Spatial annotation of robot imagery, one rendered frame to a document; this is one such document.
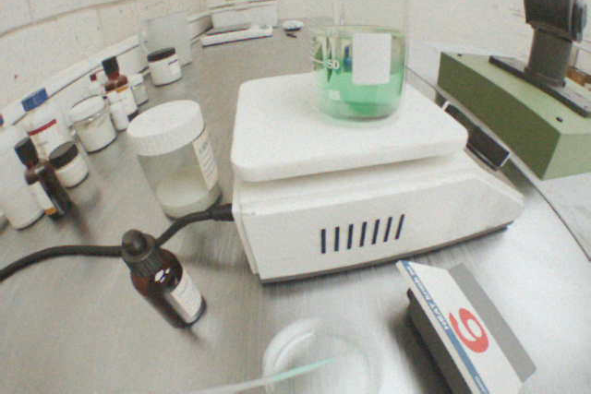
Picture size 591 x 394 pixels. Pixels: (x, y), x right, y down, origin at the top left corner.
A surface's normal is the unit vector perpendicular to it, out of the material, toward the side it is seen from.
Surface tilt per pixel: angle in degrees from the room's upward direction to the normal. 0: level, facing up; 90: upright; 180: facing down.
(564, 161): 90
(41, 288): 0
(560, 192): 0
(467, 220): 90
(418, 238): 90
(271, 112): 0
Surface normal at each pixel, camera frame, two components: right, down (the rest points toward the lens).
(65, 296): -0.08, -0.80
